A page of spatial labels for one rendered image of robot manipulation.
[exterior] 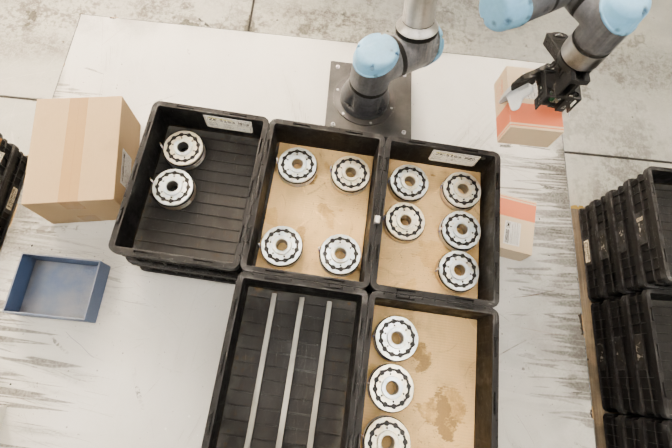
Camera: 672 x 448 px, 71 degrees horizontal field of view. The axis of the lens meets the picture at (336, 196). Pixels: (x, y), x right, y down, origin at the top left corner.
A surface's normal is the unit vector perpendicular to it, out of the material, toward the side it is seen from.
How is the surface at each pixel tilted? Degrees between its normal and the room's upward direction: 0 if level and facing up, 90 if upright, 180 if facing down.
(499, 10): 87
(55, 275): 0
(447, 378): 0
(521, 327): 0
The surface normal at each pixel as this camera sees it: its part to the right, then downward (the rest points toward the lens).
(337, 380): 0.07, -0.36
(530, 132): -0.07, 0.93
